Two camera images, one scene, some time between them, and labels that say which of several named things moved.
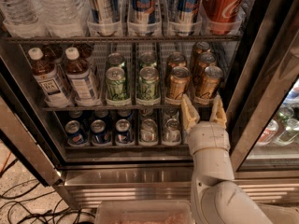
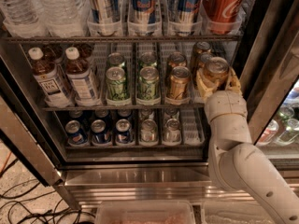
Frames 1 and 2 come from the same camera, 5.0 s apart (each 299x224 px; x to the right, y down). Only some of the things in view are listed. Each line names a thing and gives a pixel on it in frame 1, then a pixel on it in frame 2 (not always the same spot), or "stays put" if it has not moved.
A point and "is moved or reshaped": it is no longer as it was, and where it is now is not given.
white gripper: [207, 137] to [224, 105]
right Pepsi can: [122, 133] stays put
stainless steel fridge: [92, 78] stays put
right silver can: [172, 133] stays put
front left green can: [116, 87] stays put
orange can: [210, 80] is moved or reshaped
